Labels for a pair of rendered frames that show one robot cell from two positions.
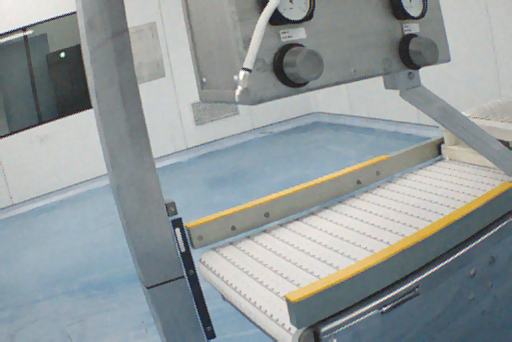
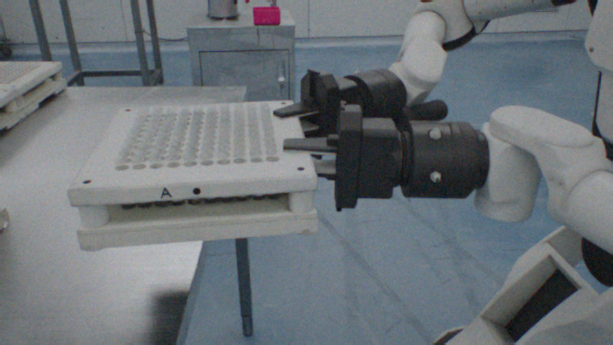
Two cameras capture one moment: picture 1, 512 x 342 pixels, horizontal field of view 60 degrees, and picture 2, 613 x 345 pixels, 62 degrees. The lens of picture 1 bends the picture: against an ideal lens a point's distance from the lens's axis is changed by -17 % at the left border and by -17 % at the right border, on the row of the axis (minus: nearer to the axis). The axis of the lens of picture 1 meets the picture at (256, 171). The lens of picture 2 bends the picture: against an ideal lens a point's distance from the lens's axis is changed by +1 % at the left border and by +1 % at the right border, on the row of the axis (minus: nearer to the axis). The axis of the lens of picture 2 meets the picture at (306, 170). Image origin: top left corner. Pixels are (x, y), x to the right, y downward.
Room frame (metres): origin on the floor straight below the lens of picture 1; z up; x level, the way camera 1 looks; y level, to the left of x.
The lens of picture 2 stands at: (-0.62, 0.97, 1.31)
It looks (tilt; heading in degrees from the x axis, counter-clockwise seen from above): 27 degrees down; 18
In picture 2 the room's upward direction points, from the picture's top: straight up
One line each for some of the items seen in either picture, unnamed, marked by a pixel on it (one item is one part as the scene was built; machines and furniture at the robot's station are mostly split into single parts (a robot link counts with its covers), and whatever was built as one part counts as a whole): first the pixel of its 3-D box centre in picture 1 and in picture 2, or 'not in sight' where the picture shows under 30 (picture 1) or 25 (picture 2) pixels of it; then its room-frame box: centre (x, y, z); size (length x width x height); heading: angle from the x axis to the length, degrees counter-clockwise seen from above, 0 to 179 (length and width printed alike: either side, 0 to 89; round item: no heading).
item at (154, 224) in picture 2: not in sight; (207, 178); (-0.13, 1.26, 1.02); 0.24 x 0.24 x 0.02; 25
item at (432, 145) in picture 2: not in sight; (389, 160); (-0.10, 1.03, 1.06); 0.12 x 0.10 x 0.13; 107
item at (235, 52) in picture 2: not in sight; (244, 78); (2.31, 2.34, 0.38); 0.63 x 0.57 x 0.76; 114
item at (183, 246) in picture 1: (194, 284); not in sight; (0.65, 0.11, 0.89); 0.02 x 0.01 x 0.20; 114
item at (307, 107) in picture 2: not in sight; (295, 108); (-0.02, 1.18, 1.08); 0.06 x 0.03 x 0.02; 147
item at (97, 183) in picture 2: not in sight; (203, 142); (-0.13, 1.26, 1.07); 0.25 x 0.24 x 0.02; 25
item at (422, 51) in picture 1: (420, 46); not in sight; (0.41, -0.16, 1.18); 0.03 x 0.03 x 0.04; 24
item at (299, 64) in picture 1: (300, 57); not in sight; (0.36, -0.05, 1.18); 0.03 x 0.02 x 0.04; 114
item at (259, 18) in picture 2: not in sight; (266, 15); (2.19, 2.12, 0.80); 0.16 x 0.12 x 0.09; 114
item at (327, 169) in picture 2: not in sight; (309, 171); (-0.13, 1.12, 1.05); 0.06 x 0.03 x 0.02; 107
